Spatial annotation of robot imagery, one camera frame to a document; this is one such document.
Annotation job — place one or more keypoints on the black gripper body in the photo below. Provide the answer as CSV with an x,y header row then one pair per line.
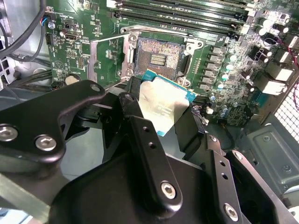
x,y
105,198

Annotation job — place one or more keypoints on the silver CPU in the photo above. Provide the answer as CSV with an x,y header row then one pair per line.
x,y
163,98

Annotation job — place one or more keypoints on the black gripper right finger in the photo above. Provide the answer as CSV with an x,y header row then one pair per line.
x,y
194,140

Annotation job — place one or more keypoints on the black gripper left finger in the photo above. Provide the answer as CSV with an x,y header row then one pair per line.
x,y
35,121

